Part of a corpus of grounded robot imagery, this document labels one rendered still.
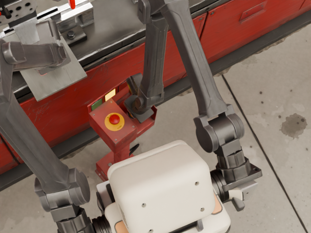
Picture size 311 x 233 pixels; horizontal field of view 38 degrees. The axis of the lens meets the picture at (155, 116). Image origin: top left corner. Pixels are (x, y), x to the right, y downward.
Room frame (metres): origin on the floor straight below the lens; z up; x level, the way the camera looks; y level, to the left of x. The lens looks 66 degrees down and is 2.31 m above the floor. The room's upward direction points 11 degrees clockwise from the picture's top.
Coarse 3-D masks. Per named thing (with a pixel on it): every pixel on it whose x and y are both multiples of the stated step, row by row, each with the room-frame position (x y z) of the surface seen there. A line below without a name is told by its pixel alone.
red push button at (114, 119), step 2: (114, 114) 0.65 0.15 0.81; (110, 116) 0.64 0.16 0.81; (112, 116) 0.64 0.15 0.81; (114, 116) 0.64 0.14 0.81; (116, 116) 0.64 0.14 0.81; (118, 116) 0.64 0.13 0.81; (110, 118) 0.63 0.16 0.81; (112, 118) 0.63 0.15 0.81; (114, 118) 0.63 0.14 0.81; (116, 118) 0.63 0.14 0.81; (118, 118) 0.63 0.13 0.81; (110, 120) 0.62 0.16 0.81; (112, 120) 0.62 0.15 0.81; (114, 120) 0.62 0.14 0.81; (116, 120) 0.63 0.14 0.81; (118, 120) 0.63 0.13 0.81; (110, 122) 0.62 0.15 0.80; (112, 122) 0.62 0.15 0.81; (114, 122) 0.62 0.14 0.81; (116, 122) 0.62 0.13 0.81; (118, 122) 0.62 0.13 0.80
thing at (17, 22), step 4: (36, 12) 0.85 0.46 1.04; (24, 16) 0.82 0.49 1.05; (28, 16) 0.83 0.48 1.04; (32, 16) 0.84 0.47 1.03; (36, 16) 0.85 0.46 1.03; (16, 20) 0.80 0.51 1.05; (20, 20) 0.81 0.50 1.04; (24, 20) 0.82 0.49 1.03; (28, 20) 0.84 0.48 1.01; (8, 24) 0.79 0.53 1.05; (12, 24) 0.79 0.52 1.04; (16, 24) 0.80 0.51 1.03; (20, 24) 0.82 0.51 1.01; (12, 28) 0.80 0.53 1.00
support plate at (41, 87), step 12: (12, 36) 0.77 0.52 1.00; (72, 60) 0.73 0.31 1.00; (24, 72) 0.65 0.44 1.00; (36, 72) 0.66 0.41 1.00; (60, 72) 0.67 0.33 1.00; (72, 72) 0.68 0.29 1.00; (84, 72) 0.69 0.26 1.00; (36, 84) 0.61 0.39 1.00; (48, 84) 0.62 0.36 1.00; (60, 84) 0.63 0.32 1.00; (72, 84) 0.64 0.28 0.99; (36, 96) 0.57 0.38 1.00; (48, 96) 0.59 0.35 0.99
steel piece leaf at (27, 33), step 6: (36, 18) 0.86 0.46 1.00; (24, 24) 0.83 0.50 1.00; (30, 24) 0.83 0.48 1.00; (18, 30) 0.80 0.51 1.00; (24, 30) 0.80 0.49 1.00; (30, 30) 0.81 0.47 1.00; (36, 30) 0.81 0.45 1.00; (18, 36) 0.77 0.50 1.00; (24, 36) 0.78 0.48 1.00; (30, 36) 0.78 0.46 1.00; (36, 36) 0.79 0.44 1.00; (24, 42) 0.76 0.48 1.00; (30, 42) 0.76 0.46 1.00; (36, 42) 0.75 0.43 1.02
